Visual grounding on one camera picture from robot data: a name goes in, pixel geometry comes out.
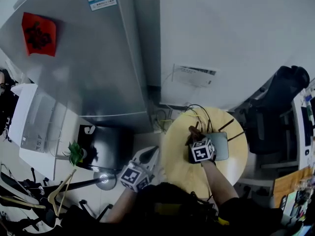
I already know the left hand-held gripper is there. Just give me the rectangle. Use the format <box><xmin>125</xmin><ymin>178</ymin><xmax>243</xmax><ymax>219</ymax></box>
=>
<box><xmin>120</xmin><ymin>146</ymin><xmax>160</xmax><ymax>193</ymax></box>

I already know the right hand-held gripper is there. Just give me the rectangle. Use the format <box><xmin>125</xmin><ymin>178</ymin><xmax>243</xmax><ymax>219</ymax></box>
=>
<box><xmin>189</xmin><ymin>138</ymin><xmax>217</xmax><ymax>164</ymax></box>

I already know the brown cloth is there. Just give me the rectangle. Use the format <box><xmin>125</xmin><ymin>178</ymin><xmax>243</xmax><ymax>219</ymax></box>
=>
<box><xmin>185</xmin><ymin>126</ymin><xmax>204</xmax><ymax>146</ymax></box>

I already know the black router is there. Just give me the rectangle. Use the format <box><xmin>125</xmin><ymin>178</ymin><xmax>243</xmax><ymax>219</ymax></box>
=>
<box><xmin>188</xmin><ymin>118</ymin><xmax>246</xmax><ymax>164</ymax></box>

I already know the person's left forearm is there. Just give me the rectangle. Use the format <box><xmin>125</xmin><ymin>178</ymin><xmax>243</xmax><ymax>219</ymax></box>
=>
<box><xmin>105</xmin><ymin>188</ymin><xmax>138</xmax><ymax>223</ymax></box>

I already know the person's right forearm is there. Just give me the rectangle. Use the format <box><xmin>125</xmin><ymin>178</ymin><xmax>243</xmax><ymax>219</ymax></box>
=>
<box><xmin>201</xmin><ymin>160</ymin><xmax>239</xmax><ymax>206</ymax></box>

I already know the round wooden side table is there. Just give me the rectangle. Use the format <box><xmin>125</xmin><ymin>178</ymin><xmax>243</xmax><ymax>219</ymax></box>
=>
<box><xmin>161</xmin><ymin>106</ymin><xmax>248</xmax><ymax>199</ymax></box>

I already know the black coat rack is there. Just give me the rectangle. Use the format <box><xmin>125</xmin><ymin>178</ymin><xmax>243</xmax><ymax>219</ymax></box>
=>
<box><xmin>0</xmin><ymin>167</ymin><xmax>117</xmax><ymax>221</ymax></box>

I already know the person's black shirt torso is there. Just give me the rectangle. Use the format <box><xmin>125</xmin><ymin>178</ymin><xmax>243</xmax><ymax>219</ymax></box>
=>
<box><xmin>61</xmin><ymin>182</ymin><xmax>284</xmax><ymax>236</ymax></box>

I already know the green potted plant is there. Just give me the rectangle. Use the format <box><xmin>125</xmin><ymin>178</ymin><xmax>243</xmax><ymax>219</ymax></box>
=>
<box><xmin>63</xmin><ymin>141</ymin><xmax>88</xmax><ymax>167</ymax></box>

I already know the black office chair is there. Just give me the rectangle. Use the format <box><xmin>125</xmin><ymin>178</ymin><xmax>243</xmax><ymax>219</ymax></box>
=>
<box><xmin>59</xmin><ymin>199</ymin><xmax>114</xmax><ymax>236</ymax></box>
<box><xmin>243</xmin><ymin>65</ymin><xmax>311</xmax><ymax>154</ymax></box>

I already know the orange wooden desk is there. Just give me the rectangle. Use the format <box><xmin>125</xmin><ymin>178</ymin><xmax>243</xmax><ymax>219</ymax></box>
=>
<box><xmin>273</xmin><ymin>166</ymin><xmax>315</xmax><ymax>208</ymax></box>

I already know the white desk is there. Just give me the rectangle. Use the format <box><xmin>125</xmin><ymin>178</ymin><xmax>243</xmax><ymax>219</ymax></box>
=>
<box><xmin>291</xmin><ymin>77</ymin><xmax>315</xmax><ymax>172</ymax></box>

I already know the black keyboard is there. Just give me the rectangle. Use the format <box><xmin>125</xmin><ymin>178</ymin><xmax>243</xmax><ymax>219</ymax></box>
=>
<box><xmin>301</xmin><ymin>106</ymin><xmax>315</xmax><ymax>147</ymax></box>

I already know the silver refrigerator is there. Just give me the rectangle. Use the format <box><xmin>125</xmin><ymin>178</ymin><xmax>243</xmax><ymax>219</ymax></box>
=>
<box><xmin>0</xmin><ymin>0</ymin><xmax>162</xmax><ymax>134</ymax></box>

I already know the white cabinet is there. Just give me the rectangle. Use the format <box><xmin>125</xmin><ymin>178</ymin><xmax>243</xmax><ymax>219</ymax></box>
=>
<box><xmin>7</xmin><ymin>83</ymin><xmax>82</xmax><ymax>180</ymax></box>

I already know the red paper decoration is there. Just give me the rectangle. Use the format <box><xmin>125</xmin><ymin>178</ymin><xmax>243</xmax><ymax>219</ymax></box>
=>
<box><xmin>21</xmin><ymin>12</ymin><xmax>58</xmax><ymax>58</ymax></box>

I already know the black cable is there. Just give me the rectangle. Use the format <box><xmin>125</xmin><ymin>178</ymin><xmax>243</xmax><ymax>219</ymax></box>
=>
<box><xmin>184</xmin><ymin>104</ymin><xmax>213</xmax><ymax>132</ymax></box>

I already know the white cable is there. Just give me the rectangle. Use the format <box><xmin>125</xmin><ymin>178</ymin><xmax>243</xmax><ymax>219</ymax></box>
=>
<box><xmin>161</xmin><ymin>70</ymin><xmax>175</xmax><ymax>88</ymax></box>

